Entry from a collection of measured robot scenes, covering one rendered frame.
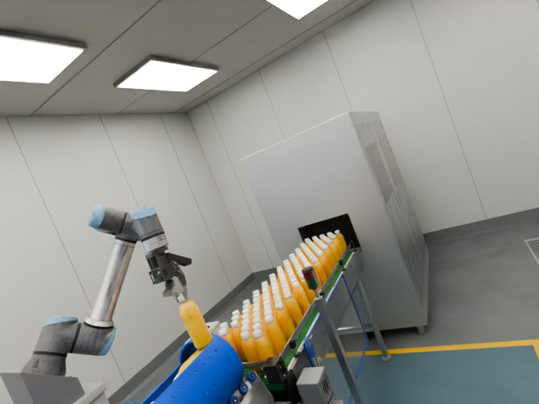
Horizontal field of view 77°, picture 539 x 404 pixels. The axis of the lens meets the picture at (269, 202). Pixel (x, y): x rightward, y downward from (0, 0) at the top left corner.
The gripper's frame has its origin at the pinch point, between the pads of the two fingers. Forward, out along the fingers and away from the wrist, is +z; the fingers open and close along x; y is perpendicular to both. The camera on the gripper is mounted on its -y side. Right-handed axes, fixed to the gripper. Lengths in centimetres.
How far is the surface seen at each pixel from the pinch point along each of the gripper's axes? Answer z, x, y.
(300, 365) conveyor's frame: 56, 5, -45
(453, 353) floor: 134, 40, -180
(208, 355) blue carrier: 25.5, -3.4, -3.5
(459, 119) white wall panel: -34, 104, -426
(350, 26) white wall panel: -212, 33, -409
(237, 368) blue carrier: 36.8, -0.6, -12.6
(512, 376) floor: 139, 74, -154
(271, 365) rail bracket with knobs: 44, 6, -24
